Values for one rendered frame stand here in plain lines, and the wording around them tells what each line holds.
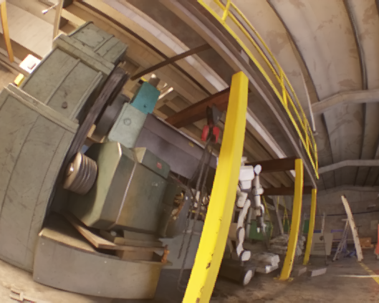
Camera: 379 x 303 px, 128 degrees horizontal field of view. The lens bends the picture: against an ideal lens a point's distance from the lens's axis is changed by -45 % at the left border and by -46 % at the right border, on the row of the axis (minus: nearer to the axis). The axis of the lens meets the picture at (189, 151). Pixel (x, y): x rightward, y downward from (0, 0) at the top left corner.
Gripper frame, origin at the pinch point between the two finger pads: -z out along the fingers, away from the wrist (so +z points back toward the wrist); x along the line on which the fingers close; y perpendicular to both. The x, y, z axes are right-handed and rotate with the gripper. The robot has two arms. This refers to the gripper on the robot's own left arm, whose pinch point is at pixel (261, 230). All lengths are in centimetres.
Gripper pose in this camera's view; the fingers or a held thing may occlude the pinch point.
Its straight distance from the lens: 219.9
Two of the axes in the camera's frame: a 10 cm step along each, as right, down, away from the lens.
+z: -1.0, -9.5, 3.1
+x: 2.9, -3.2, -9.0
